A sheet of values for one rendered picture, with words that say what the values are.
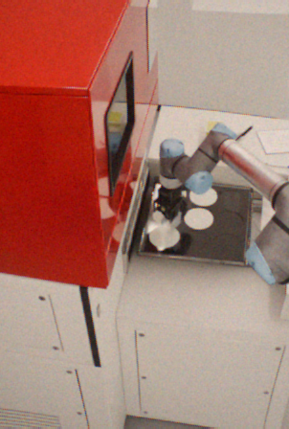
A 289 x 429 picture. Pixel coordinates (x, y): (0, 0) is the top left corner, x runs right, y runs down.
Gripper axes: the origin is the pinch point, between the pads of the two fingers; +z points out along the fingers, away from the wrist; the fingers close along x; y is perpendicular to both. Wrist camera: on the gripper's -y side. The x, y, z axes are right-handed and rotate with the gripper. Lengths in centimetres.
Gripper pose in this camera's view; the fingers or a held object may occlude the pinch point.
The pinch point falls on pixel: (174, 222)
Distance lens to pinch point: 213.6
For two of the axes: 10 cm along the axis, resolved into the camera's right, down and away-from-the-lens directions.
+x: 8.0, 4.1, -4.4
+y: -6.0, 5.8, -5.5
